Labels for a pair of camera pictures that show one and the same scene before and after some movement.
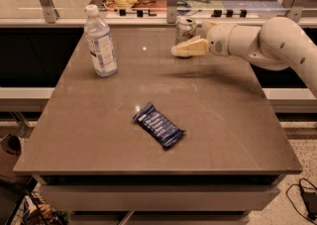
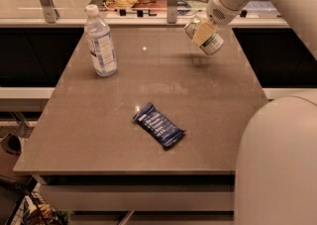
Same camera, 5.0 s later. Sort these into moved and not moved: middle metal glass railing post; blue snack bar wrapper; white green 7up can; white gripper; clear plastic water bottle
Moved: white green 7up can; white gripper
Not moved: clear plastic water bottle; blue snack bar wrapper; middle metal glass railing post
